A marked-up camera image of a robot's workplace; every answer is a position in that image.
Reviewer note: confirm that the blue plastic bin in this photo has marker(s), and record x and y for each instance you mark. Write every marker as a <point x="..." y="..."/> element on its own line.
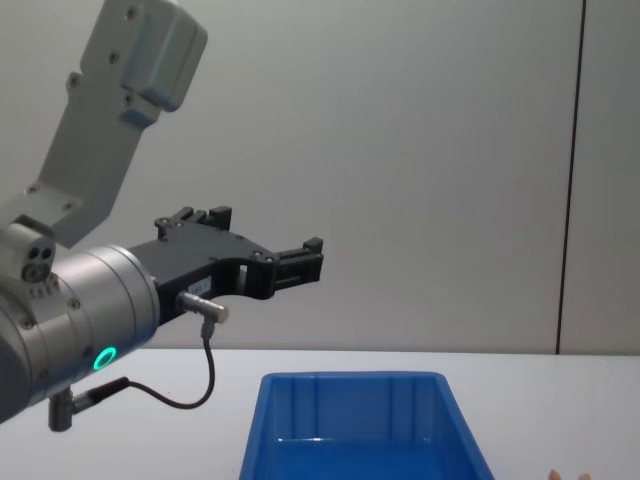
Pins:
<point x="350" y="400"/>

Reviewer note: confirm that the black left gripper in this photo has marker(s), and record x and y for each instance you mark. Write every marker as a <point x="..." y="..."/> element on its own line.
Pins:
<point x="200" y="255"/>

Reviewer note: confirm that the silver and grey left robot arm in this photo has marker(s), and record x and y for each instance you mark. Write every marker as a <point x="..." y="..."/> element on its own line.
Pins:
<point x="85" y="300"/>

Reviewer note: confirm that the person's hand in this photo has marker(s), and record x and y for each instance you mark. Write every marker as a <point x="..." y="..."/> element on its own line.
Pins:
<point x="554" y="476"/>

